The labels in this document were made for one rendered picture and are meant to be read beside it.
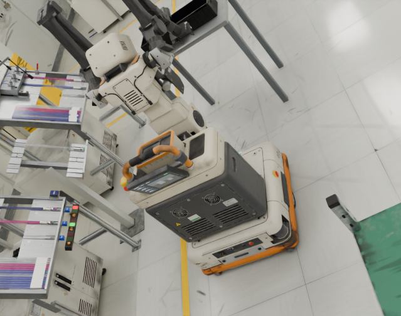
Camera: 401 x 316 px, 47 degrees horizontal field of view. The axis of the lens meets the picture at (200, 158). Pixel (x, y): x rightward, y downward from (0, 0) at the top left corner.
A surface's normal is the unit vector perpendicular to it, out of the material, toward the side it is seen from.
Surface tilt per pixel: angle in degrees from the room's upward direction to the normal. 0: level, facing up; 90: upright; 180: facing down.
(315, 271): 0
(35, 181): 90
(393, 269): 0
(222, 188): 90
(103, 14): 90
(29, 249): 44
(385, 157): 0
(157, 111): 82
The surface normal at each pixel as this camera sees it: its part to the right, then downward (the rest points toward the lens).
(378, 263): -0.60, -0.55
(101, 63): -0.43, 0.17
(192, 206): -0.04, 0.73
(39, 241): 0.12, -0.72
